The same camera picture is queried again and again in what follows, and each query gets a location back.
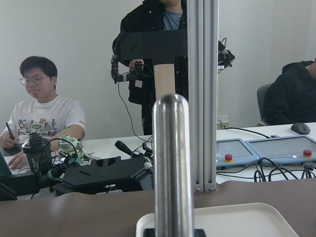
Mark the black shaker bottle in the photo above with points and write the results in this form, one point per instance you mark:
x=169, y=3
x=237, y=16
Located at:
x=38, y=154

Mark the standing person black jacket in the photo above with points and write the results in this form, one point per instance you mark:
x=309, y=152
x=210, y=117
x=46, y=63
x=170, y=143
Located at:
x=155, y=15

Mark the seated person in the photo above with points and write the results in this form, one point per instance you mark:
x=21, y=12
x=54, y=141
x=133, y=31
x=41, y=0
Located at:
x=292, y=97

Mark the green water bottle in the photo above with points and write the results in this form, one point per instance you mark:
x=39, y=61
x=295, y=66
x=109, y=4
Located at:
x=71, y=147

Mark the black computer mouse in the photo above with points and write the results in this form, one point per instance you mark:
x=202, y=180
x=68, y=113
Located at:
x=300, y=128

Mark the aluminium frame post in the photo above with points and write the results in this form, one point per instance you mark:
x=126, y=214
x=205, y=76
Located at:
x=203, y=61

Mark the blue teach pendant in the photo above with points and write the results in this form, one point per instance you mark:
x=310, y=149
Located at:
x=290, y=150
x=234, y=152

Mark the person in white shirt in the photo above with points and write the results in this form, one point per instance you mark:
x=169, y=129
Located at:
x=47, y=113

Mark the steel muddler black tip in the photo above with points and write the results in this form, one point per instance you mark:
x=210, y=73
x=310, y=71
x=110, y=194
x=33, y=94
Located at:
x=173, y=192

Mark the cream rabbit tray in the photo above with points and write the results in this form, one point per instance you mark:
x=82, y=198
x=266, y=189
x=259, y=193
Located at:
x=239, y=220

